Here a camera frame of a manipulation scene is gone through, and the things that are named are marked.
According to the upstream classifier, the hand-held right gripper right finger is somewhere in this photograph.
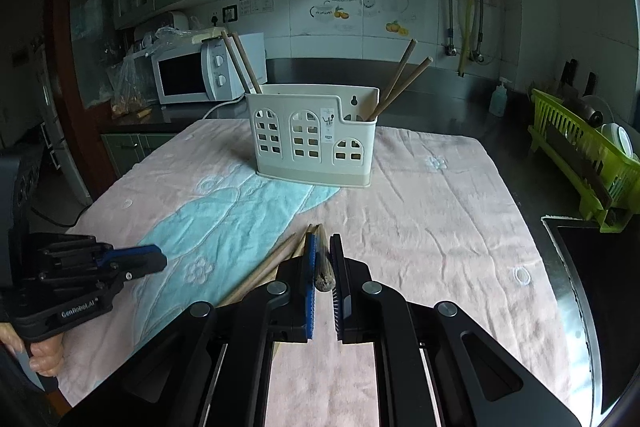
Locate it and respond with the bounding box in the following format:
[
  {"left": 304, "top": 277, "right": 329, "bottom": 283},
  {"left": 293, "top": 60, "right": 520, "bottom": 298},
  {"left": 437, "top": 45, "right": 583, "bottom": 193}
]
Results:
[{"left": 330, "top": 234, "right": 583, "bottom": 427}]

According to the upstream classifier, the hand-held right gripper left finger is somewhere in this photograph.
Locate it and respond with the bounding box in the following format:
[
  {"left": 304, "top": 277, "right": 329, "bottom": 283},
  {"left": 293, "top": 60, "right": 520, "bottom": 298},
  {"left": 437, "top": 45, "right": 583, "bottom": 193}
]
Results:
[{"left": 59, "top": 227, "right": 319, "bottom": 427}]

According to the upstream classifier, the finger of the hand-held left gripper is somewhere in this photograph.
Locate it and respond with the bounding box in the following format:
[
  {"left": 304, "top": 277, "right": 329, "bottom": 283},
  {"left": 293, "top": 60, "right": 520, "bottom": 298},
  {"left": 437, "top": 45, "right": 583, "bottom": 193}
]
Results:
[
  {"left": 97, "top": 245, "right": 162, "bottom": 264},
  {"left": 107, "top": 253, "right": 168, "bottom": 281}
]

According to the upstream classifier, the brown wooden chopstick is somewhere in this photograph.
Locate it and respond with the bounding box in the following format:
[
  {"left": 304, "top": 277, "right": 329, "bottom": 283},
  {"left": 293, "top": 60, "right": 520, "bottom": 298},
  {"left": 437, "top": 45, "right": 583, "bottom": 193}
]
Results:
[
  {"left": 221, "top": 30, "right": 253, "bottom": 95},
  {"left": 374, "top": 56, "right": 434, "bottom": 118},
  {"left": 367, "top": 38, "right": 417, "bottom": 122},
  {"left": 231, "top": 33, "right": 263, "bottom": 95},
  {"left": 314, "top": 224, "right": 335, "bottom": 293}
]

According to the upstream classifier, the pile of wooden chopsticks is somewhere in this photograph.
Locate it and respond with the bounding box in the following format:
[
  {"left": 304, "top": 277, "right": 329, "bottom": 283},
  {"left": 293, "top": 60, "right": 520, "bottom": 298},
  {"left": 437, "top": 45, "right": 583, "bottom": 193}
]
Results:
[{"left": 215, "top": 223, "right": 315, "bottom": 308}]

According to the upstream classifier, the cream plastic utensil holder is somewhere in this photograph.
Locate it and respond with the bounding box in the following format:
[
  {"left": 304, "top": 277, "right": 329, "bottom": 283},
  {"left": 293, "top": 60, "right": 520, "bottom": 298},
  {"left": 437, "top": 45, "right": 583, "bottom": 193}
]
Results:
[{"left": 245, "top": 84, "right": 379, "bottom": 190}]

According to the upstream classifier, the person's left hand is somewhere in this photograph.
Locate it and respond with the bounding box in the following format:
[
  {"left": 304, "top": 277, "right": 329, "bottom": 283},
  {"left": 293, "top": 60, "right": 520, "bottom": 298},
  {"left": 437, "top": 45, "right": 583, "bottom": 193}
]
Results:
[{"left": 0, "top": 322, "right": 66, "bottom": 378}]

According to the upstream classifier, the silver refrigerator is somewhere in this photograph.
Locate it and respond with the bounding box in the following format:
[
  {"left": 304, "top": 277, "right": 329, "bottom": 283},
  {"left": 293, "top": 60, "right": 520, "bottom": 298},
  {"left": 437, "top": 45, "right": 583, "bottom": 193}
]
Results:
[{"left": 35, "top": 37, "right": 93, "bottom": 208}]

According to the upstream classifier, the green base cabinet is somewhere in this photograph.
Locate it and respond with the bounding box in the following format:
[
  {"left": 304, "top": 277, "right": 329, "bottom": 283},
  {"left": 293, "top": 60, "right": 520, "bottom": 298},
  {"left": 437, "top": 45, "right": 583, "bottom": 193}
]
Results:
[{"left": 101, "top": 132, "right": 178, "bottom": 180}]

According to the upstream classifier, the pink printed blanket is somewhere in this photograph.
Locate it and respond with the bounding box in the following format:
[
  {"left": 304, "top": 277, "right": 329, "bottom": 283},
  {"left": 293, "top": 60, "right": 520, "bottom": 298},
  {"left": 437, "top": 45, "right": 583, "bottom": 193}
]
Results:
[{"left": 60, "top": 119, "right": 573, "bottom": 427}]

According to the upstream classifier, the clear plastic bag of food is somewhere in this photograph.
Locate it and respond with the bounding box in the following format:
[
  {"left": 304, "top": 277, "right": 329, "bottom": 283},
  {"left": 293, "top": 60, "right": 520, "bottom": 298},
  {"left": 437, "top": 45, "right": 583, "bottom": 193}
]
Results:
[{"left": 107, "top": 57, "right": 151, "bottom": 120}]

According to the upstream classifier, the white microwave oven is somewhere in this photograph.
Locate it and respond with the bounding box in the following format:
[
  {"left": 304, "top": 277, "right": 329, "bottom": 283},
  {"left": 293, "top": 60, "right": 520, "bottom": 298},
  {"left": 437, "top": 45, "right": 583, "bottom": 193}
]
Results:
[{"left": 151, "top": 32, "right": 267, "bottom": 105}]

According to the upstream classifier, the white rounded appliance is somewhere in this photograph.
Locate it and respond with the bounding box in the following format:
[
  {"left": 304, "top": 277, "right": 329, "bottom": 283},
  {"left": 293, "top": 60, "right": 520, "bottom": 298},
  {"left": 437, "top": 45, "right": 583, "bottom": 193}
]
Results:
[{"left": 150, "top": 11, "right": 188, "bottom": 32}]

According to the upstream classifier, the blue soap bottle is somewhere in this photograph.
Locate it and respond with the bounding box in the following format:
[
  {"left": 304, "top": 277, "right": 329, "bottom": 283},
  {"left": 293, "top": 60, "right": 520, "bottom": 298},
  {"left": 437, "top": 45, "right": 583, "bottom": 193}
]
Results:
[{"left": 487, "top": 77, "right": 508, "bottom": 118}]

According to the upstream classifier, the green plastic dish rack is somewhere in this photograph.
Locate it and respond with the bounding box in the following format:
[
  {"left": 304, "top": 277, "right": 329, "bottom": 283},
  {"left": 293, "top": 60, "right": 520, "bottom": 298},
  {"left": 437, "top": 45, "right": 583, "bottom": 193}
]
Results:
[{"left": 527, "top": 88, "right": 640, "bottom": 235}]

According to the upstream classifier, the white paper notice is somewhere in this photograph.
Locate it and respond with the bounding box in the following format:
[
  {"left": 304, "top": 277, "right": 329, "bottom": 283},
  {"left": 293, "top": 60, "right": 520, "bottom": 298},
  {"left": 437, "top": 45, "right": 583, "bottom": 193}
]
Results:
[{"left": 238, "top": 0, "right": 275, "bottom": 16}]

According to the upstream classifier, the white plate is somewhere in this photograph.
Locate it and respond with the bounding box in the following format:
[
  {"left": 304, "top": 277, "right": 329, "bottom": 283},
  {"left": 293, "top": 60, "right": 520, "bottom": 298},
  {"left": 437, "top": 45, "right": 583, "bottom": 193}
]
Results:
[{"left": 600, "top": 122, "right": 634, "bottom": 158}]

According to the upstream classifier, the white power cable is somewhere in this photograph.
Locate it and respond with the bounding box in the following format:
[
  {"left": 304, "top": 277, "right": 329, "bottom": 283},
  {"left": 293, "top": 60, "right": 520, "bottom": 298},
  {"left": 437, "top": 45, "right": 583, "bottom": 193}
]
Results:
[{"left": 202, "top": 99, "right": 248, "bottom": 120}]

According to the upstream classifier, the fruit wall sticker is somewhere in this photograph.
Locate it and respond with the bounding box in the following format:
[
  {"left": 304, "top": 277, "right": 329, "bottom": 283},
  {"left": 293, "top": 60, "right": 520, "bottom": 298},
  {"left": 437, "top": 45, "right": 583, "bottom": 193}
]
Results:
[{"left": 310, "top": 0, "right": 408, "bottom": 35}]

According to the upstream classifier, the yellow gas hose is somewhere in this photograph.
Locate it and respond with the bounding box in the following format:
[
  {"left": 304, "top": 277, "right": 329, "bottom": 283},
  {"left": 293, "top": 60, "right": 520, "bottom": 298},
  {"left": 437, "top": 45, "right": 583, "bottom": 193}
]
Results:
[{"left": 457, "top": 0, "right": 482, "bottom": 78}]

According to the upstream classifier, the silver flexible hose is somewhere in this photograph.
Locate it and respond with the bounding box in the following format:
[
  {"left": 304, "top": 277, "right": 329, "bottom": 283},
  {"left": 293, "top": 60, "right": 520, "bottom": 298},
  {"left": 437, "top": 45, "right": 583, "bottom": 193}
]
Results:
[
  {"left": 434, "top": 0, "right": 458, "bottom": 58},
  {"left": 472, "top": 0, "right": 496, "bottom": 62}
]

